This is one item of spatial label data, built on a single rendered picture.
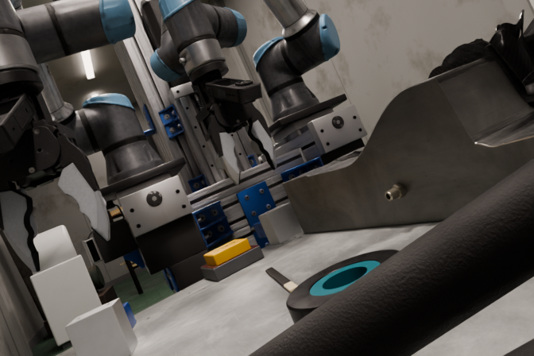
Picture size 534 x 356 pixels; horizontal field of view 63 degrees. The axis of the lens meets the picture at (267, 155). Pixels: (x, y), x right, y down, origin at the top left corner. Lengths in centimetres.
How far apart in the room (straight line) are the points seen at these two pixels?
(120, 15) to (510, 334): 60
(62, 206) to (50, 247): 536
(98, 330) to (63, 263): 544
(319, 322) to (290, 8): 109
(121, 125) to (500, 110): 90
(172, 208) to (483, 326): 80
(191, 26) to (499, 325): 66
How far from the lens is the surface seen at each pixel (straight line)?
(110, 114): 115
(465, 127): 41
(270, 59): 128
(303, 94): 126
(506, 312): 26
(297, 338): 16
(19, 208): 53
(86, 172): 51
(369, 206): 55
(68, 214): 1132
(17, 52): 57
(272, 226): 73
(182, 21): 80
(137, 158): 112
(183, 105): 127
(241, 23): 92
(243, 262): 66
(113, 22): 68
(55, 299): 596
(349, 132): 114
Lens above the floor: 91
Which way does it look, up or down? 2 degrees up
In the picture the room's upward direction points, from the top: 24 degrees counter-clockwise
